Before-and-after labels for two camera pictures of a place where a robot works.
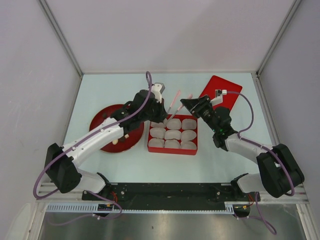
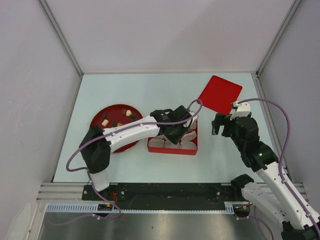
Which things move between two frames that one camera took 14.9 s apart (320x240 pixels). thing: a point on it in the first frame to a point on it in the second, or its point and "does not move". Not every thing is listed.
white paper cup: x=172 y=143 does not move
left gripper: x=162 y=114 to x=175 y=139
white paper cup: x=188 y=135 does not move
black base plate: x=169 y=196 does not move
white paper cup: x=187 y=144 does not move
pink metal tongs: x=173 y=103 to x=189 y=136
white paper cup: x=156 y=142 does not move
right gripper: x=203 y=102 to x=221 y=120
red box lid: x=233 y=89 does not move
